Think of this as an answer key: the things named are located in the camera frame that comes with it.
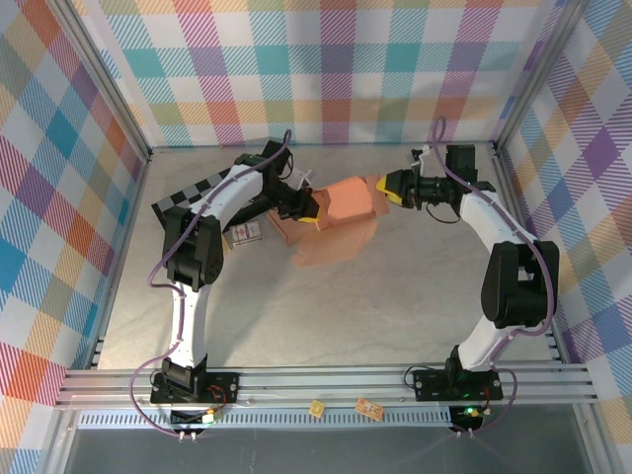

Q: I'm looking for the pink paper box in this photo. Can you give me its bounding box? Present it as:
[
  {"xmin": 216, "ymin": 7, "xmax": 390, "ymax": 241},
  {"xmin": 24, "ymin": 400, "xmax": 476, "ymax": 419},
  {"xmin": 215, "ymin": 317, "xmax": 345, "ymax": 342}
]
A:
[{"xmin": 290, "ymin": 172, "xmax": 392, "ymax": 269}]

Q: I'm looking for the black controller board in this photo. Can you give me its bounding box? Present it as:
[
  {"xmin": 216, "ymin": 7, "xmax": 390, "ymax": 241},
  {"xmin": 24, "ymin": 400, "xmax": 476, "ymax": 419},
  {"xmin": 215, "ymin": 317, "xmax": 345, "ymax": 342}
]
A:
[
  {"xmin": 170, "ymin": 408, "xmax": 222, "ymax": 430},
  {"xmin": 449, "ymin": 404, "xmax": 485, "ymax": 431}
]

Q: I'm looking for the small orange tag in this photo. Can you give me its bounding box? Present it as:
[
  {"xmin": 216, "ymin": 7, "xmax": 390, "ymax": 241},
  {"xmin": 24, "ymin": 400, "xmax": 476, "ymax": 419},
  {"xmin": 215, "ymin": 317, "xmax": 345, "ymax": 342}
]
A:
[{"xmin": 355, "ymin": 397, "xmax": 384, "ymax": 422}]

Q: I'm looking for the black grey folding chessboard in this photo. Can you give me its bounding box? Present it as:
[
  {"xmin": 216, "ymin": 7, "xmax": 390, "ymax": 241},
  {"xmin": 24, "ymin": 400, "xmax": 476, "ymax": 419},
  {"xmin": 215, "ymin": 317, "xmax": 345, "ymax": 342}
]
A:
[{"xmin": 150, "ymin": 166, "xmax": 271, "ymax": 233}]

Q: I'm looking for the aluminium side rail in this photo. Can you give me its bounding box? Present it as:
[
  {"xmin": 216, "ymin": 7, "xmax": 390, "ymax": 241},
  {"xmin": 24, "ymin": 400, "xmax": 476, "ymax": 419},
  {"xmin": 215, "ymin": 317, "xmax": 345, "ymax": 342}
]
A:
[
  {"xmin": 86, "ymin": 150, "xmax": 154, "ymax": 370},
  {"xmin": 491, "ymin": 142, "xmax": 567, "ymax": 366}
]

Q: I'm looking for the long aluminium mounting rail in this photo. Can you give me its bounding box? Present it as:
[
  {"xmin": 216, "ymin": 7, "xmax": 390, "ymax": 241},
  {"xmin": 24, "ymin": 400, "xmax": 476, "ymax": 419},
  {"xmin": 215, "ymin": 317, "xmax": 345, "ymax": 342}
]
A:
[{"xmin": 53, "ymin": 362, "xmax": 601, "ymax": 411}]

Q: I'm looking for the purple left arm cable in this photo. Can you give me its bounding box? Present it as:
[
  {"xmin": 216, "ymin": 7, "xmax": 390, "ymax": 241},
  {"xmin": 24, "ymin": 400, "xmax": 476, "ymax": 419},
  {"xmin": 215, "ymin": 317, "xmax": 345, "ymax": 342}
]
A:
[{"xmin": 128, "ymin": 128, "xmax": 293, "ymax": 438}]

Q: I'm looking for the slotted grey cable duct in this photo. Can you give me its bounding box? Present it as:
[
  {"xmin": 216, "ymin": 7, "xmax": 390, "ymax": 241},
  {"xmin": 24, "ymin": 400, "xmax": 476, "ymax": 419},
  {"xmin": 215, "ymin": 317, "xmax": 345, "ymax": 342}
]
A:
[{"xmin": 78, "ymin": 408, "xmax": 488, "ymax": 430}]

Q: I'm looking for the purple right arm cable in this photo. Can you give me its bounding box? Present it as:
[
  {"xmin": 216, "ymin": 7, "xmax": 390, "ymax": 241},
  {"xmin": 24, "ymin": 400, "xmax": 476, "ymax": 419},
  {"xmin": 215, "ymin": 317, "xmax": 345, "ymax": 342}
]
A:
[{"xmin": 427, "ymin": 117, "xmax": 554, "ymax": 438}]

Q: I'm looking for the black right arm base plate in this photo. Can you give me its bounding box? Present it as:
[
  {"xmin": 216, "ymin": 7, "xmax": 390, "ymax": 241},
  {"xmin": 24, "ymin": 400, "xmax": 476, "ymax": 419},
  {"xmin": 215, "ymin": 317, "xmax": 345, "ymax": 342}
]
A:
[{"xmin": 412, "ymin": 367, "xmax": 505, "ymax": 402}]

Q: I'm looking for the aluminium frame post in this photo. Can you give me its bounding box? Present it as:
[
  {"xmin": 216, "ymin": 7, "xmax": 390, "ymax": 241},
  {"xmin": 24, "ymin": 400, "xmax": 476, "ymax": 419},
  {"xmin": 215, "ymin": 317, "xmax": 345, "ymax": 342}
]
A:
[
  {"xmin": 48, "ymin": 0, "xmax": 154, "ymax": 162},
  {"xmin": 488, "ymin": 0, "xmax": 592, "ymax": 154}
]

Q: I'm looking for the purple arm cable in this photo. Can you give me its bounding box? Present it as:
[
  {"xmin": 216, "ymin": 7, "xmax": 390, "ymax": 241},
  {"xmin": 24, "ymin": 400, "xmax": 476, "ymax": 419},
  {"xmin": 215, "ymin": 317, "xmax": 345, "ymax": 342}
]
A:
[
  {"xmin": 128, "ymin": 128, "xmax": 293, "ymax": 438},
  {"xmin": 427, "ymin": 117, "xmax": 554, "ymax": 438}
]

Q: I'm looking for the small printed card pack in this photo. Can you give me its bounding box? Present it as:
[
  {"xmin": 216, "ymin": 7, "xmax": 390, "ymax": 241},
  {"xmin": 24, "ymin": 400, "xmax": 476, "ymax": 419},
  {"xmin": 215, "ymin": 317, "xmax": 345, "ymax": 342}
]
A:
[{"xmin": 224, "ymin": 220, "xmax": 264, "ymax": 253}]

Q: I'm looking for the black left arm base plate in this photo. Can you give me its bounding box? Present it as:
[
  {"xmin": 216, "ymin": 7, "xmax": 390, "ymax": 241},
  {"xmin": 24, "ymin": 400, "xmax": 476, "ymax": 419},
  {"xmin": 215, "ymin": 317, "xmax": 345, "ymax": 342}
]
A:
[{"xmin": 149, "ymin": 370, "xmax": 241, "ymax": 407}]

